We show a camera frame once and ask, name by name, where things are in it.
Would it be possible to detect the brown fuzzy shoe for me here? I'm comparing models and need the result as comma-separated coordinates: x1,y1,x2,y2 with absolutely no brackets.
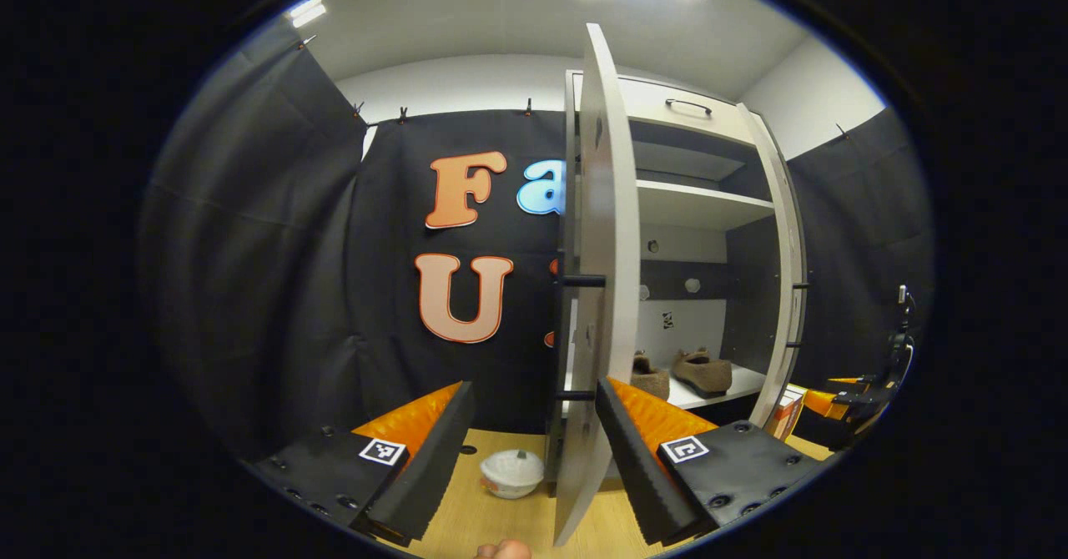
630,352,671,401
673,348,733,399

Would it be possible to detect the orange and white box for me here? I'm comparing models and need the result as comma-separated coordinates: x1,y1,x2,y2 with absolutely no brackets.
768,384,808,441

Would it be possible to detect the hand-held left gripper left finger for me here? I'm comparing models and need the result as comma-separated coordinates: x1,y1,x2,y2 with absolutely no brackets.
250,380,476,547

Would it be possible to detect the white shoe cabinet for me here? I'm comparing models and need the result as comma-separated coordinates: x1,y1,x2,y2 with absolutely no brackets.
566,69,789,426

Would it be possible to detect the white shoe cabinet door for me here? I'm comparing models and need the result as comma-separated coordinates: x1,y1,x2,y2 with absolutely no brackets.
736,102,810,431
547,23,642,547

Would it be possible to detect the white bowl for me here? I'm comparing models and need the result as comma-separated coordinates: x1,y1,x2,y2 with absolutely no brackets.
480,449,545,500

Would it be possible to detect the black backdrop cloth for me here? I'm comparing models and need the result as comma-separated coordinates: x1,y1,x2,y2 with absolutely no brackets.
138,21,935,460

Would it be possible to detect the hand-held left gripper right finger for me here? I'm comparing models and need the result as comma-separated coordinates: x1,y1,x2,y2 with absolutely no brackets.
594,377,835,547

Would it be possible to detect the black door handle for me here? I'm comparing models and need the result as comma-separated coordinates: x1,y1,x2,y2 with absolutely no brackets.
784,280,812,350
547,250,607,489

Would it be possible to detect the cream cabinet drawer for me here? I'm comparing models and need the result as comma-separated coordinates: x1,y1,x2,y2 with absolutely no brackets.
622,75,756,147

